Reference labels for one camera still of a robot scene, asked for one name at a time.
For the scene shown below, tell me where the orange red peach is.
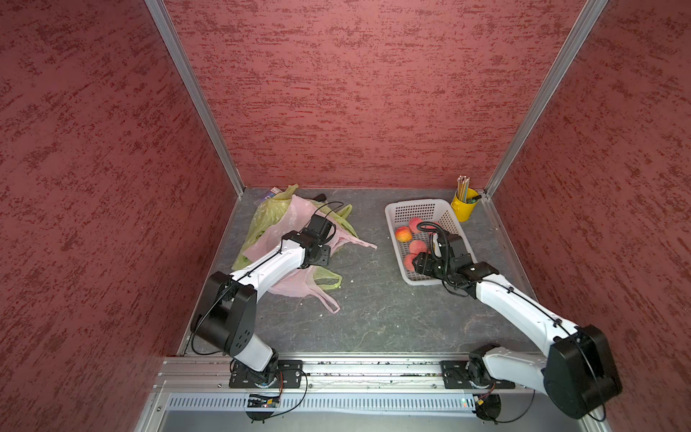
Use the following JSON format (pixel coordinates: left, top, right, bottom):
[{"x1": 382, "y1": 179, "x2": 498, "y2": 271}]
[{"x1": 394, "y1": 226, "x2": 413, "y2": 243}]

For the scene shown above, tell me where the white slotted cable duct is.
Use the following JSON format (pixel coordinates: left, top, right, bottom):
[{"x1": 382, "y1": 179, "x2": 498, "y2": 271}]
[{"x1": 166, "y1": 392, "x2": 475, "y2": 417}]

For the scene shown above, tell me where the pink peach near gripper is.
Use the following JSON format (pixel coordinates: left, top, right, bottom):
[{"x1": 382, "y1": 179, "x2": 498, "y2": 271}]
[{"x1": 408, "y1": 239, "x2": 429, "y2": 256}]

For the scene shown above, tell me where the pink plastic bag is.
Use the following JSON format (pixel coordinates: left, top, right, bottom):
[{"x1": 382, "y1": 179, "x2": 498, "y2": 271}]
[{"x1": 242, "y1": 194, "x2": 378, "y2": 315}]

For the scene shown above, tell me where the aluminium corner post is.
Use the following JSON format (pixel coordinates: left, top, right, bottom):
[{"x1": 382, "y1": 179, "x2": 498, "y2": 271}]
[
  {"x1": 484, "y1": 0, "x2": 608, "y2": 199},
  {"x1": 145, "y1": 0, "x2": 246, "y2": 197}
]

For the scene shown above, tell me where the white plastic basket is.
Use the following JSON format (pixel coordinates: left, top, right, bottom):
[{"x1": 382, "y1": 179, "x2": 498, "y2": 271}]
[{"x1": 385, "y1": 199, "x2": 476, "y2": 286}]

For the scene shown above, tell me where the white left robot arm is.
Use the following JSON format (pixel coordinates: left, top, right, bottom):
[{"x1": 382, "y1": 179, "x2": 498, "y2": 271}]
[{"x1": 189, "y1": 214, "x2": 336, "y2": 387}]

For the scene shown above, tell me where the right aluminium corner post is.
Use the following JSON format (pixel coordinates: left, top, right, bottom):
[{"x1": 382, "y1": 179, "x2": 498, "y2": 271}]
[{"x1": 484, "y1": 0, "x2": 608, "y2": 199}]

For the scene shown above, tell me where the colored pencils bundle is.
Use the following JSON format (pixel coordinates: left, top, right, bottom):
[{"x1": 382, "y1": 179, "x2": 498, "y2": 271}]
[{"x1": 456, "y1": 176, "x2": 470, "y2": 203}]

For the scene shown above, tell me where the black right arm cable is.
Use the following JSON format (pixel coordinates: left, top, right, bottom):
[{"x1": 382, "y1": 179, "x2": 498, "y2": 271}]
[{"x1": 415, "y1": 220, "x2": 608, "y2": 423}]

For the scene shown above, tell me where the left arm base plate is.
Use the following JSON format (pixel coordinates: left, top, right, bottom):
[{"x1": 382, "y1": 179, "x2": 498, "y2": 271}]
[{"x1": 228, "y1": 360, "x2": 303, "y2": 390}]

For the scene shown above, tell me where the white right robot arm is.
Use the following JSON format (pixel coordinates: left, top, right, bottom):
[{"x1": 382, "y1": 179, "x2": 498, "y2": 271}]
[{"x1": 411, "y1": 222, "x2": 623, "y2": 419}]

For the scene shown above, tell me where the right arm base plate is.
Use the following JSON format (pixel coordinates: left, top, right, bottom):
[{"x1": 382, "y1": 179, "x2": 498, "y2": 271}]
[{"x1": 439, "y1": 360, "x2": 516, "y2": 392}]

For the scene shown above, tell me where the yellow pencil cup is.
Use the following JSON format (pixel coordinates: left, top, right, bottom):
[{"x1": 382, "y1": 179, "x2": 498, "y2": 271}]
[{"x1": 451, "y1": 188, "x2": 482, "y2": 222}]

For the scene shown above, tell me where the aluminium front rail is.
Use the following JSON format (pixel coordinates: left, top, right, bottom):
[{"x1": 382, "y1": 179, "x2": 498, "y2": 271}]
[{"x1": 134, "y1": 353, "x2": 611, "y2": 432}]

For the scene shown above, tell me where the left aluminium corner post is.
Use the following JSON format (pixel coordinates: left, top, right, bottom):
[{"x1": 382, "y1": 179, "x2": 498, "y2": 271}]
[{"x1": 145, "y1": 0, "x2": 246, "y2": 197}]

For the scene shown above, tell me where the green avocado plastic bag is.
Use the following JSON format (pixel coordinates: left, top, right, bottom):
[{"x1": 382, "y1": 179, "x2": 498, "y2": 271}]
[{"x1": 231, "y1": 184, "x2": 358, "y2": 291}]

